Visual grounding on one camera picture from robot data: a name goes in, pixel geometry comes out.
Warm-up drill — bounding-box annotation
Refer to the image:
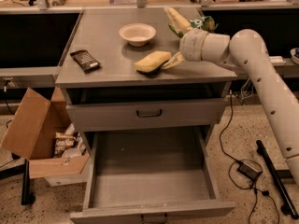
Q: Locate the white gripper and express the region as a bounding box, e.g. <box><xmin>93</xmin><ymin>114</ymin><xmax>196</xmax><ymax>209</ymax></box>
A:
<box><xmin>162</xmin><ymin>7</ymin><xmax>208</xmax><ymax>70</ymax></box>

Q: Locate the yellow green sponge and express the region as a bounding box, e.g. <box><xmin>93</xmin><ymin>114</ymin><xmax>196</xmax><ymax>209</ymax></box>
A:
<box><xmin>134</xmin><ymin>51</ymin><xmax>172</xmax><ymax>74</ymax></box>

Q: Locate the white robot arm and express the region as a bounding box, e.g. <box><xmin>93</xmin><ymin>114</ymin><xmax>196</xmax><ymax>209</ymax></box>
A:
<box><xmin>164</xmin><ymin>7</ymin><xmax>299</xmax><ymax>184</ymax></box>

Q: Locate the grey drawer cabinet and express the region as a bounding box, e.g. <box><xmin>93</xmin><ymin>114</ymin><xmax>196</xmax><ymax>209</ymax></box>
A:
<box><xmin>55</xmin><ymin>7</ymin><xmax>238</xmax><ymax>224</ymax></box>

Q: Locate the grey upper closed drawer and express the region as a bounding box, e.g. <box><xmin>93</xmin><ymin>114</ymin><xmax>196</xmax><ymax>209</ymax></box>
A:
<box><xmin>66</xmin><ymin>98</ymin><xmax>226</xmax><ymax>132</ymax></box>

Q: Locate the grey open middle drawer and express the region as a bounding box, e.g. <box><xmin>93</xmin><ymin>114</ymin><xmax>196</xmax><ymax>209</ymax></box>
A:
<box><xmin>70</xmin><ymin>127</ymin><xmax>235</xmax><ymax>224</ymax></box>

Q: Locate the green chip bag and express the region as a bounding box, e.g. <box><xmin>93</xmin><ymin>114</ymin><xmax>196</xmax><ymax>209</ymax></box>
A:
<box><xmin>168</xmin><ymin>16</ymin><xmax>218</xmax><ymax>38</ymax></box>

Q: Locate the white paper bowl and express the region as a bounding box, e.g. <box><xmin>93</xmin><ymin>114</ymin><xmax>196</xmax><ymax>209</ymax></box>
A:
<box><xmin>119</xmin><ymin>23</ymin><xmax>156</xmax><ymax>47</ymax></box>

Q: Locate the white power strip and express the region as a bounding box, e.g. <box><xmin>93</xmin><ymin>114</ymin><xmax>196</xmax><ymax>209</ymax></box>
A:
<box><xmin>270</xmin><ymin>56</ymin><xmax>286</xmax><ymax>65</ymax></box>

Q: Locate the black snack bar packet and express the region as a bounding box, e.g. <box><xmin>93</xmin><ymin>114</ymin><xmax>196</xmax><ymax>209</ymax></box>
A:
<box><xmin>70</xmin><ymin>49</ymin><xmax>100</xmax><ymax>74</ymax></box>

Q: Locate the black power adapter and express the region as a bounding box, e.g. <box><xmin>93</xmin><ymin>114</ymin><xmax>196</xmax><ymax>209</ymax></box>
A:
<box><xmin>237</xmin><ymin>162</ymin><xmax>262</xmax><ymax>181</ymax></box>

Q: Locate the brown snack bag in box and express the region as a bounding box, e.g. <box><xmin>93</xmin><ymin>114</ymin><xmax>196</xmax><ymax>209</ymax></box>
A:
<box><xmin>53</xmin><ymin>133</ymin><xmax>75</xmax><ymax>158</ymax></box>

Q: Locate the white cup in box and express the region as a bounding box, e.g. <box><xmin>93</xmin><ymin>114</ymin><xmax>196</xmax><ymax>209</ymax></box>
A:
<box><xmin>62</xmin><ymin>148</ymin><xmax>81</xmax><ymax>158</ymax></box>

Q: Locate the brown cardboard box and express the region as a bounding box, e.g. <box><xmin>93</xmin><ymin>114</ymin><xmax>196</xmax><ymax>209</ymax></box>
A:
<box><xmin>1</xmin><ymin>88</ymin><xmax>89</xmax><ymax>178</ymax></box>

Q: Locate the black floor stand leg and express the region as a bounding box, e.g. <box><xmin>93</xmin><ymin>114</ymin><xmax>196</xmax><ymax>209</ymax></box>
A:
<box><xmin>256</xmin><ymin>140</ymin><xmax>299</xmax><ymax>219</ymax></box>

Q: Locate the black stand left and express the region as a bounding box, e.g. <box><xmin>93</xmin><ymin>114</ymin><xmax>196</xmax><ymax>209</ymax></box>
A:
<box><xmin>0</xmin><ymin>160</ymin><xmax>36</xmax><ymax>205</ymax></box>

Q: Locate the black power cable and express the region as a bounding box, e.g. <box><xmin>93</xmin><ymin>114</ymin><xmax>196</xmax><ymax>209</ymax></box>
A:
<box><xmin>218</xmin><ymin>90</ymin><xmax>280</xmax><ymax>224</ymax></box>

